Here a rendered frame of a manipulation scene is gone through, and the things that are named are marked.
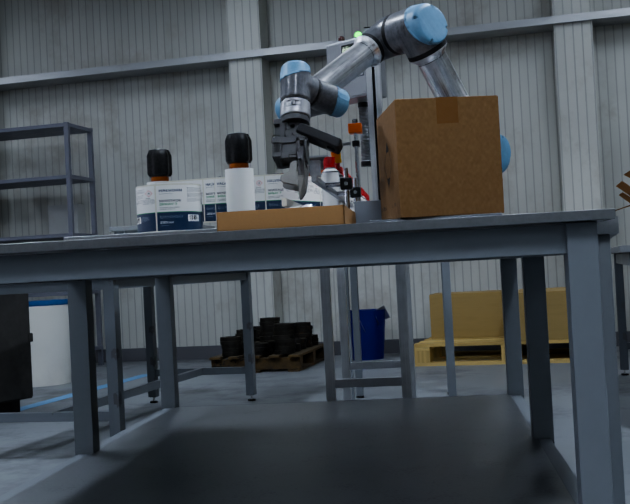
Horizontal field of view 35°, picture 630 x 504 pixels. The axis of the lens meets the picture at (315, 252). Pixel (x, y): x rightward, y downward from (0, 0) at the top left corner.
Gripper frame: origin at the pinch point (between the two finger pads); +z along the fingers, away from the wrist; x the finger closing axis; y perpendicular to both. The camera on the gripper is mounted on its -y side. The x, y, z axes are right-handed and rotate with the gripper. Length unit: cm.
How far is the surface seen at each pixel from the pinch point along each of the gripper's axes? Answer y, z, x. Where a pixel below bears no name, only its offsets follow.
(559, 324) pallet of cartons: -115, -109, -485
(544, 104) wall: -127, -314, -539
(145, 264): 28.8, 27.2, 29.5
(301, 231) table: -4.3, 24.0, 34.9
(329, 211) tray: -9.7, 19.4, 33.4
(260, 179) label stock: 25, -42, -78
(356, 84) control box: -8, -65, -62
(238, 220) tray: 8.8, 20.1, 33.1
